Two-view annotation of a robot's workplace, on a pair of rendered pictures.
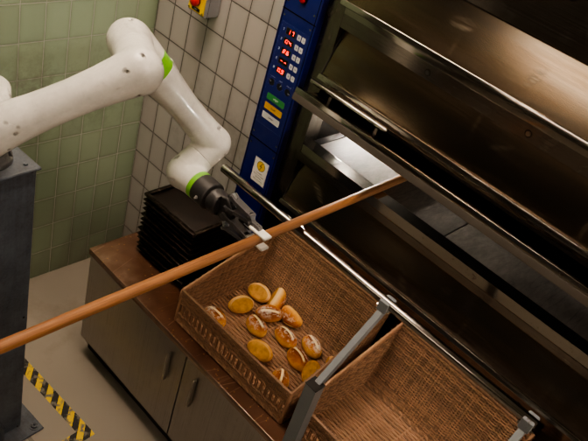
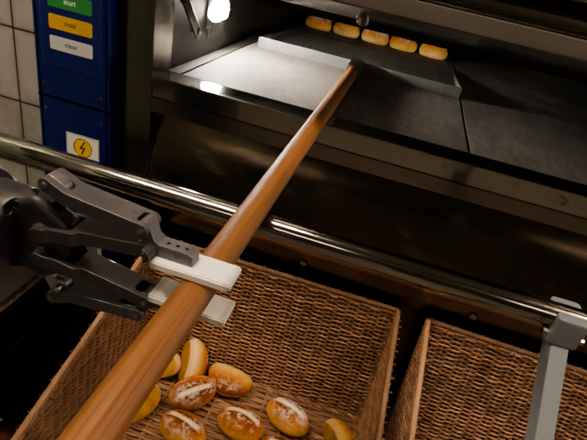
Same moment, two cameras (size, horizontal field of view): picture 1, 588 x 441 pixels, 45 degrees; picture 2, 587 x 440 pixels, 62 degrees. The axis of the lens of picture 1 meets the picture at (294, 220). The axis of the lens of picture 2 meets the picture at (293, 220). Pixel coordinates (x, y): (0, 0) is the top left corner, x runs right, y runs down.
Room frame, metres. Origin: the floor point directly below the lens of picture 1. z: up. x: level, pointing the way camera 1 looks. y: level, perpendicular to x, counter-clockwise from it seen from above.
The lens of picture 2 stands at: (1.31, 0.16, 1.47)
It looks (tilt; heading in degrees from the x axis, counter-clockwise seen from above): 30 degrees down; 334
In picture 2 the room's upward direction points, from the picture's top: 13 degrees clockwise
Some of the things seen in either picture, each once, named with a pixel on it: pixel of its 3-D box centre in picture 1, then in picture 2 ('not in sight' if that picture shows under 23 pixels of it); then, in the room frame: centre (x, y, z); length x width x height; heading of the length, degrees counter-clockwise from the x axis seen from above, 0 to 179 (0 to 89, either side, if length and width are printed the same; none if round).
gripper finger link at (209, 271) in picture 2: (260, 232); (196, 267); (1.63, 0.08, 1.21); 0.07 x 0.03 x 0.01; 56
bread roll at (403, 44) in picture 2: not in sight; (403, 41); (2.86, -0.85, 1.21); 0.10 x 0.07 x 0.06; 53
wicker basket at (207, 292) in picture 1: (281, 315); (228, 397); (1.87, -0.06, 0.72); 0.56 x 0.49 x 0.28; 57
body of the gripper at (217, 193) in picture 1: (223, 206); (31, 230); (1.72, 0.21, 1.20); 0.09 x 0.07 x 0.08; 56
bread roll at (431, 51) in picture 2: not in sight; (434, 49); (2.80, -0.94, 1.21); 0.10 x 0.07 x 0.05; 52
